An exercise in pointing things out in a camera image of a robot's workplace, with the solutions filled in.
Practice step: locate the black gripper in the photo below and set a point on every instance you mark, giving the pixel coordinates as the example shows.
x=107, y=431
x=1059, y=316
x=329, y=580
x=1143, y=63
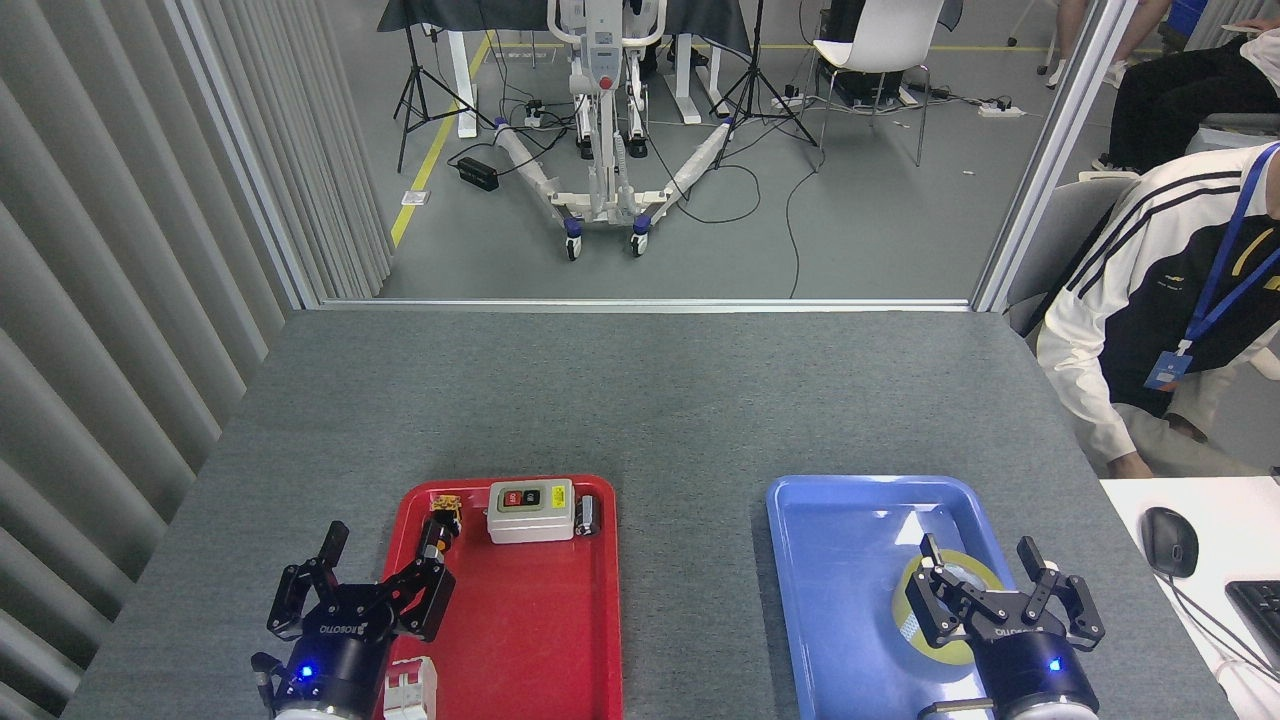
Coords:
x=1030, y=670
x=340, y=650

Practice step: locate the yellow tape roll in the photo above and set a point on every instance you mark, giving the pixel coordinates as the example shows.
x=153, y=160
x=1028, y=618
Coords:
x=950, y=656

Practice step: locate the person's right hand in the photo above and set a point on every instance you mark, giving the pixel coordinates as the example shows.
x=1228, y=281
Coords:
x=1130, y=467

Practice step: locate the white red circuit breaker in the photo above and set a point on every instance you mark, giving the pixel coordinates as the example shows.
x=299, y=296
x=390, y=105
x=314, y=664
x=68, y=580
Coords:
x=410, y=690

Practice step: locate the yellow push button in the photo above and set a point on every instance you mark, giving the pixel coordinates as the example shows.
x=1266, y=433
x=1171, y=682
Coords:
x=446, y=520

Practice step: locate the red plastic tray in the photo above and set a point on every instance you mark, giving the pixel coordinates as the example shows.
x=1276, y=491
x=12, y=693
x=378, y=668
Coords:
x=530, y=620

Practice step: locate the black computer mouse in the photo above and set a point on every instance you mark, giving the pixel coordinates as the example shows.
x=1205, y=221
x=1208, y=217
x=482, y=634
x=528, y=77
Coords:
x=1170, y=540

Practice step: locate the blue plastic tray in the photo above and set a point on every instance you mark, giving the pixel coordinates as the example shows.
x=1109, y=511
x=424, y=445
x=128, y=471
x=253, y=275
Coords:
x=830, y=560

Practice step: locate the small black silver component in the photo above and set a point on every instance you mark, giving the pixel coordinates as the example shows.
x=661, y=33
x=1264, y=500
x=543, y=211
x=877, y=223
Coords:
x=587, y=517

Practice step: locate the white desk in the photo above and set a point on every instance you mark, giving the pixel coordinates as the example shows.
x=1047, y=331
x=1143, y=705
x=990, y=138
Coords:
x=1240, y=520

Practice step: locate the black keyboard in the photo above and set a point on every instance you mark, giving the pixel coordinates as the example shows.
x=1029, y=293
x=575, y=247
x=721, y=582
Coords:
x=1262, y=615

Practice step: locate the person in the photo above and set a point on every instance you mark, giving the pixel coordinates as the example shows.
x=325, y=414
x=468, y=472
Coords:
x=1150, y=300
x=1125, y=45
x=1170, y=100

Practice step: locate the grey chair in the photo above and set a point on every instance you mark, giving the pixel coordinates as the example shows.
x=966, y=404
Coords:
x=1060, y=240

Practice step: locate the white floor plate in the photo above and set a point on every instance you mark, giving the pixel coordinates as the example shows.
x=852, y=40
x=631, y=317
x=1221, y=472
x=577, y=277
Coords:
x=416, y=198

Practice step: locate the black power adapter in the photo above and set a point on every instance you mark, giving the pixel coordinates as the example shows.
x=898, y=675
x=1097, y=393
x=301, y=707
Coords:
x=478, y=173

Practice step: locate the white power strip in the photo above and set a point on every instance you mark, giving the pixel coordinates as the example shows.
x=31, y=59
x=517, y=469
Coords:
x=1002, y=110

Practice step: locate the black tripod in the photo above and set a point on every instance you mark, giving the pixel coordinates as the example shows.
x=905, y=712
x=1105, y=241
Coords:
x=754, y=60
x=411, y=70

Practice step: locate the white wheeled stand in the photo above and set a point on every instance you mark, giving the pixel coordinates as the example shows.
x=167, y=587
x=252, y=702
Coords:
x=603, y=120

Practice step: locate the black computer case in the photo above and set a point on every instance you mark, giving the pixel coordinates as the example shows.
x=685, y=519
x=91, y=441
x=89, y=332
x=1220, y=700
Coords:
x=850, y=60

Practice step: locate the white chair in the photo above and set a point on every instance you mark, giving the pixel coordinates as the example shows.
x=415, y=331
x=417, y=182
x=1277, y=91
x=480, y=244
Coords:
x=885, y=35

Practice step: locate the white push button switch box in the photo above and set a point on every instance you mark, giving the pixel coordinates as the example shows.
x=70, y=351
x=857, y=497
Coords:
x=530, y=520

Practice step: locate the silver horizontal rail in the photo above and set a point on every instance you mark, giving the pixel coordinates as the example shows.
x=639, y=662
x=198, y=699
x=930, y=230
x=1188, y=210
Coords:
x=640, y=304

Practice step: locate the silver post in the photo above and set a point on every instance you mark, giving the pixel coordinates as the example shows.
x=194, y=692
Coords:
x=1050, y=150

